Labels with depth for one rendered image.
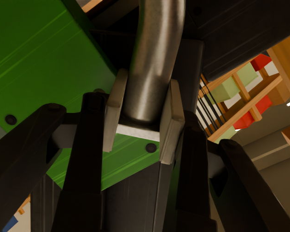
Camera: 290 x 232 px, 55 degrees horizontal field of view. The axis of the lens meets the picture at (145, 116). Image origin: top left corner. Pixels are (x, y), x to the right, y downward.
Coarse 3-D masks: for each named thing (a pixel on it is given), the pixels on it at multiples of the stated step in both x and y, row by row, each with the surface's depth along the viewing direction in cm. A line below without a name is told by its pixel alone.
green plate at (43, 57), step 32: (0, 0) 20; (32, 0) 20; (64, 0) 20; (0, 32) 21; (32, 32) 21; (64, 32) 21; (0, 64) 22; (32, 64) 22; (64, 64) 22; (96, 64) 22; (0, 96) 23; (32, 96) 23; (64, 96) 23; (64, 160) 26; (128, 160) 26
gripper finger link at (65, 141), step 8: (72, 120) 14; (64, 128) 14; (72, 128) 14; (56, 136) 14; (64, 136) 14; (72, 136) 14; (48, 144) 14; (56, 144) 14; (64, 144) 14; (72, 144) 14
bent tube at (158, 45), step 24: (144, 0) 17; (168, 0) 16; (144, 24) 17; (168, 24) 17; (144, 48) 18; (168, 48) 18; (144, 72) 18; (168, 72) 19; (144, 96) 19; (120, 120) 20; (144, 120) 20
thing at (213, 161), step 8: (184, 112) 18; (192, 112) 18; (192, 120) 17; (208, 144) 15; (216, 144) 15; (176, 152) 15; (208, 152) 14; (216, 152) 14; (208, 160) 14; (216, 160) 14; (216, 168) 14; (224, 168) 14; (216, 176) 14; (224, 176) 14
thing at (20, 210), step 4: (28, 196) 610; (28, 200) 599; (24, 204) 587; (20, 208) 580; (16, 212) 568; (20, 212) 628; (24, 212) 633; (12, 216) 560; (12, 220) 556; (16, 220) 563; (8, 224) 544; (12, 224) 552; (4, 228) 532; (8, 228) 540
